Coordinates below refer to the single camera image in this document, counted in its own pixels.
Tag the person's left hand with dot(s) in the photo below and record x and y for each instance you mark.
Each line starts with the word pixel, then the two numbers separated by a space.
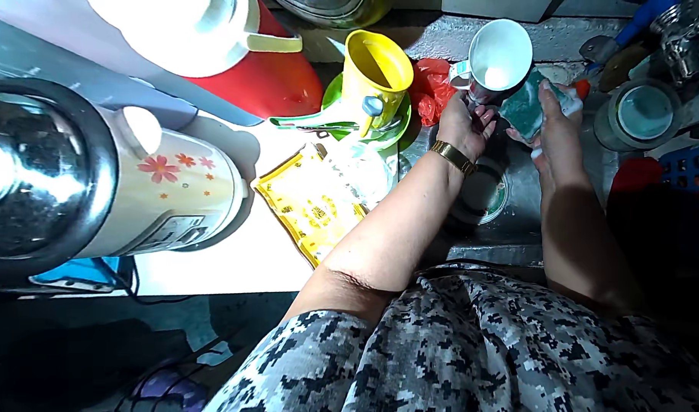
pixel 459 129

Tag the person's right hand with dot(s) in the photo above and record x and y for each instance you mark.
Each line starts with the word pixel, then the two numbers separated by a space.
pixel 561 137

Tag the person's right fingers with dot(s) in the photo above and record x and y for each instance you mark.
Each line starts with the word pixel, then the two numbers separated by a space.
pixel 549 102

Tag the person's left fingers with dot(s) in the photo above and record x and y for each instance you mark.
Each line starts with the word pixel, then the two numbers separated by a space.
pixel 485 120

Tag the green scouring sponge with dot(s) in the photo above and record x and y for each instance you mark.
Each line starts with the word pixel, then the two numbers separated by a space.
pixel 521 107

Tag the white mug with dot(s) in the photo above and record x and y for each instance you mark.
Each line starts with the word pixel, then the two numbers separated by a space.
pixel 501 54

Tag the person's right forearm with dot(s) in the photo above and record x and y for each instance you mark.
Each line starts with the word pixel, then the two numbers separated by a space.
pixel 575 234

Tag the person's left forearm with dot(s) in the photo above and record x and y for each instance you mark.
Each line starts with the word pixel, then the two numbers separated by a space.
pixel 392 229

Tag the red plastic bag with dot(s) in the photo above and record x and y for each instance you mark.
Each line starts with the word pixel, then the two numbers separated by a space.
pixel 431 86

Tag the brown round object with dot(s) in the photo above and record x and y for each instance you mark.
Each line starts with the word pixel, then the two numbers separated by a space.
pixel 615 70

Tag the round dish with green rim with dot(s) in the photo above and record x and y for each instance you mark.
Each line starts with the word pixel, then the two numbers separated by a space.
pixel 482 194

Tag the green plastic bowl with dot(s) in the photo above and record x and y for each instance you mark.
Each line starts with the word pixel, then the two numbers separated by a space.
pixel 403 123

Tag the stainless steel sink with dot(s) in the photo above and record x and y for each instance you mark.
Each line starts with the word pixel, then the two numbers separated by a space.
pixel 526 206

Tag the clear glass jar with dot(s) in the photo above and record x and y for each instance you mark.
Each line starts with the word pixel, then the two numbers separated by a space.
pixel 644 114

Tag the red cloth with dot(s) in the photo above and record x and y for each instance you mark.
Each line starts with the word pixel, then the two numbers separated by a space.
pixel 635 171

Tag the clear plastic container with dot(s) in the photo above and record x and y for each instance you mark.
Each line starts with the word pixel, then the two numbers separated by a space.
pixel 369 171

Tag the yellow plastic mug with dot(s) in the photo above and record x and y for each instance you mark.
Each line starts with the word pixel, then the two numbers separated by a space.
pixel 355 80

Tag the shiny metal utensils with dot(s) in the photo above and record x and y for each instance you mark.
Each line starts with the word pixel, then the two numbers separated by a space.
pixel 685 46

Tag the blue plastic basket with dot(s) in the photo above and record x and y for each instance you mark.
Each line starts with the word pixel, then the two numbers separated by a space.
pixel 695 166

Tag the round metal pot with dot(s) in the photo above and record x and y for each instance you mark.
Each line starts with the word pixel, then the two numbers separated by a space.
pixel 338 11

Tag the yellow printed packet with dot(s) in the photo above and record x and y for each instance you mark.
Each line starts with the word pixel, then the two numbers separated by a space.
pixel 295 194

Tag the red plastic container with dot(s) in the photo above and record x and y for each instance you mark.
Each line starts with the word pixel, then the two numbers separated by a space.
pixel 275 86

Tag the person's body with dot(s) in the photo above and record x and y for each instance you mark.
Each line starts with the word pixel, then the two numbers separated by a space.
pixel 452 349

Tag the white plastic pitcher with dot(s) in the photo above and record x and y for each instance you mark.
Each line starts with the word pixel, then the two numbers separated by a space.
pixel 166 40

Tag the white floral rice cooker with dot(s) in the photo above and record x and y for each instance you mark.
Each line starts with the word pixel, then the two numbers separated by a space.
pixel 137 211

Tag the purple bag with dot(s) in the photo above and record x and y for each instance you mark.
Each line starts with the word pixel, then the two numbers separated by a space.
pixel 169 389

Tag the blue box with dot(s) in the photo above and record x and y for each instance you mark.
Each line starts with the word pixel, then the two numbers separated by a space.
pixel 75 272

